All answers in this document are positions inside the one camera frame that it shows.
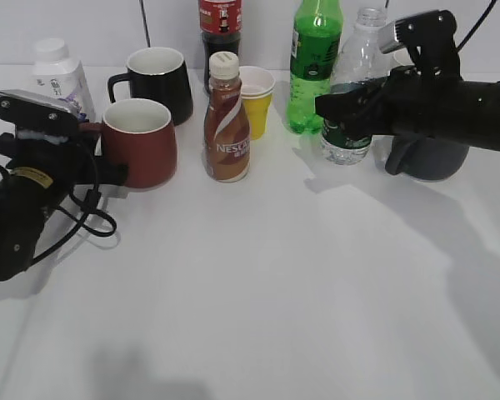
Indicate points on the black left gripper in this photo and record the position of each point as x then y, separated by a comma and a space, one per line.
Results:
42, 173

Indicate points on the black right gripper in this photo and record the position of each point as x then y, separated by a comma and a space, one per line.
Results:
424, 101

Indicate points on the red ceramic mug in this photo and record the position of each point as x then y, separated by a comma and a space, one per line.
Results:
139, 133

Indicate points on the clear water bottle green label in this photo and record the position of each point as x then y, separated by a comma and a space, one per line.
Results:
359, 62

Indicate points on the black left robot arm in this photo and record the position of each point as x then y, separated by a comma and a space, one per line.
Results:
21, 225

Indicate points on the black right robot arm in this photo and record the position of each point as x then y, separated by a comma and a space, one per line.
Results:
481, 113

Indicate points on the white ceramic mug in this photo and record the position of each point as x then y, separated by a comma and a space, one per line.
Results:
401, 58

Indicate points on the dark grey ceramic mug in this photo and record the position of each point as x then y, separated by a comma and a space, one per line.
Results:
426, 159

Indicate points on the black ceramic mug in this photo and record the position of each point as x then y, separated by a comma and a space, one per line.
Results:
159, 74

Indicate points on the white blueberry yogurt carton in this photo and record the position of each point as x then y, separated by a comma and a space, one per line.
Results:
59, 75

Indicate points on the green soda bottle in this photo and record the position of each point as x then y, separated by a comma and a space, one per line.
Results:
316, 34

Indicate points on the stacked yellow paper cups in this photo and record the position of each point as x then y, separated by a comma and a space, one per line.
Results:
257, 92

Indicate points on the brown Nescafe coffee bottle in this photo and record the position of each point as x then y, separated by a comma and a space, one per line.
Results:
226, 133

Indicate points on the dark cola bottle red label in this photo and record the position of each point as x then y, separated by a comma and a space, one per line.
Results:
221, 24

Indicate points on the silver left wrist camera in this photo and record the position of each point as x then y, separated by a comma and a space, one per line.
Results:
39, 113

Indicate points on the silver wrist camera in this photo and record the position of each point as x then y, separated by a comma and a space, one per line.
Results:
39, 113
431, 30

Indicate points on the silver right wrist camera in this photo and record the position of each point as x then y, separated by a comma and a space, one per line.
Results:
431, 30

